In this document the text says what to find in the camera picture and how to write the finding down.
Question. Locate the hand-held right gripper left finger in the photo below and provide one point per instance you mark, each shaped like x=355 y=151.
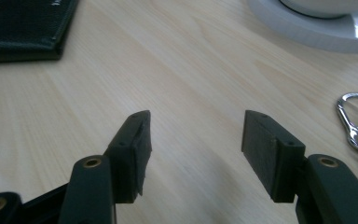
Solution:
x=130 y=161

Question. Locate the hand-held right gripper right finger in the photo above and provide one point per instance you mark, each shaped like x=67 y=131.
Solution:
x=267 y=155

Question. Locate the shiny metal utensil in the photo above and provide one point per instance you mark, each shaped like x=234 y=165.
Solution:
x=355 y=132

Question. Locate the white bowl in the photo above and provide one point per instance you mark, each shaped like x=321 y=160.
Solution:
x=326 y=6

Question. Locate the black leather wallet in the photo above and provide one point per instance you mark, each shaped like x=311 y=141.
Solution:
x=18 y=28

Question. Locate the white round saucer base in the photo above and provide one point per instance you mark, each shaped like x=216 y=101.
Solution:
x=310 y=29

